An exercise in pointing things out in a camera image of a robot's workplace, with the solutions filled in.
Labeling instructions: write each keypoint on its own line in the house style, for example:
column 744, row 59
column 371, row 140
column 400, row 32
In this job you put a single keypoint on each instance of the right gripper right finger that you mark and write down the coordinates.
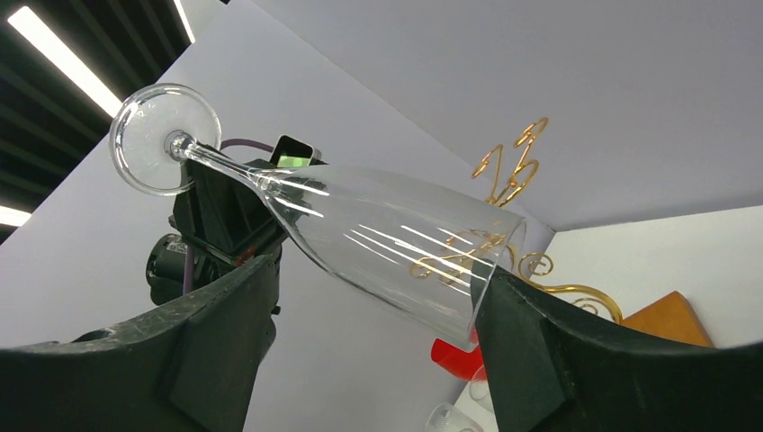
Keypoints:
column 552, row 366

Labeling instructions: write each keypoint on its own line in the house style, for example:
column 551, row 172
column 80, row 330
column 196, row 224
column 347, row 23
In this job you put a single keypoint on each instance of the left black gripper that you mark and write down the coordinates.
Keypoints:
column 223, row 219

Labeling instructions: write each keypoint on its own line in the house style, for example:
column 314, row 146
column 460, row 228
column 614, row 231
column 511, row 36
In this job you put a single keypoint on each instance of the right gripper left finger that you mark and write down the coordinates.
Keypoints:
column 188, row 365

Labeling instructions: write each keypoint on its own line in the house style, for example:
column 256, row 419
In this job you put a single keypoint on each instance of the clear glass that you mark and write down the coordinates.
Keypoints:
column 447, row 418
column 424, row 249
column 478, row 389

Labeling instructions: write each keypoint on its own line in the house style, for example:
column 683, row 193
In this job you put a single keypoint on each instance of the red plastic wine glass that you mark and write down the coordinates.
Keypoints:
column 464, row 365

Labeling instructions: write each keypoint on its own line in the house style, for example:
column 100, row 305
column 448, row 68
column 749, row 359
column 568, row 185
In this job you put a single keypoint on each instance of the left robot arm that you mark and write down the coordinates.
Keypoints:
column 174, row 268

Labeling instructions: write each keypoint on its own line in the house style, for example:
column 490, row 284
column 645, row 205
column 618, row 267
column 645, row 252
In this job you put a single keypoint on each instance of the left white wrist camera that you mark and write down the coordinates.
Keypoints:
column 291, row 152

